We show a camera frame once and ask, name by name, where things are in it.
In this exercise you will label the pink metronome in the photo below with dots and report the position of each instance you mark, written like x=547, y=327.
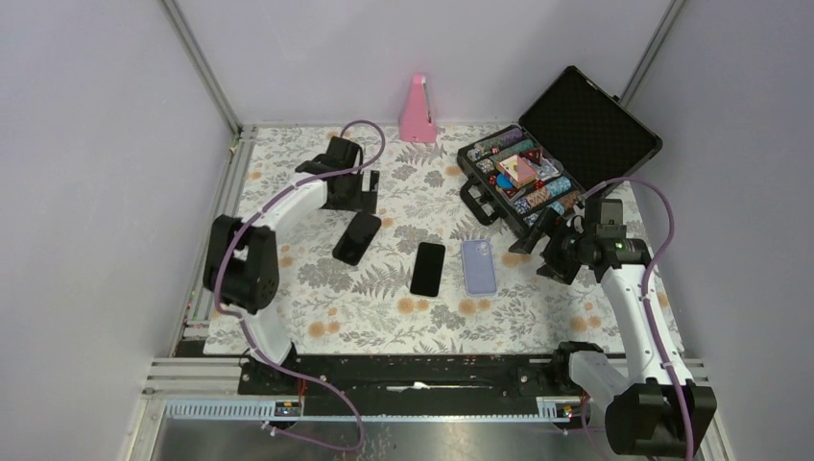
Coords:
x=416, y=123

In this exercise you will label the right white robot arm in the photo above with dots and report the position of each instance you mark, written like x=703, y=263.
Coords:
x=656, y=408

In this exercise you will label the black poker chip case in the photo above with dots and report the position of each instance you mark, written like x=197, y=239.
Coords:
x=577, y=137

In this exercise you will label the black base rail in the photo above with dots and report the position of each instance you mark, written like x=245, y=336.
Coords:
x=414, y=385

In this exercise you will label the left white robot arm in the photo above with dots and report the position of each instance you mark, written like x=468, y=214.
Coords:
x=241, y=267

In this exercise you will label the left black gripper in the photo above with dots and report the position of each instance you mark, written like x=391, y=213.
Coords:
x=364, y=201

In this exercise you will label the floral table mat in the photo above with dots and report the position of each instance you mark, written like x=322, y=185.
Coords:
x=328, y=306

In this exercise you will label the lilac phone case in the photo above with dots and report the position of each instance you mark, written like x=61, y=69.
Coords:
x=478, y=268

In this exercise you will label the playing card deck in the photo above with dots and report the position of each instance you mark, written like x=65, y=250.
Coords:
x=518, y=170

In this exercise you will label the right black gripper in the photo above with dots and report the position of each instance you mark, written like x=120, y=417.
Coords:
x=555, y=267

